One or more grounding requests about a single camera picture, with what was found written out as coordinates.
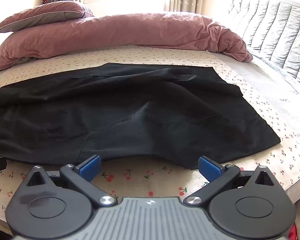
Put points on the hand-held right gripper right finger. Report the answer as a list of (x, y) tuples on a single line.
[(210, 168)]

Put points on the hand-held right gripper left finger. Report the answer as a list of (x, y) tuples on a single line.
[(90, 168)]

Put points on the black pants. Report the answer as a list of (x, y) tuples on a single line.
[(115, 110)]

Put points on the cherry print bedsheet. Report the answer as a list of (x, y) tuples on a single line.
[(145, 175)]

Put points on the red cloth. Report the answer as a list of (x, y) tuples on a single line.
[(293, 232)]

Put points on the grey bedsheet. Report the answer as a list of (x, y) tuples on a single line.
[(277, 85)]

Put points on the pink duvet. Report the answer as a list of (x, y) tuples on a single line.
[(115, 36)]

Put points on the grey quilted headboard cover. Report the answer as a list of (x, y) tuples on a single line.
[(275, 27)]

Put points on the pink pillow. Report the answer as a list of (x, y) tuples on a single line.
[(40, 15)]

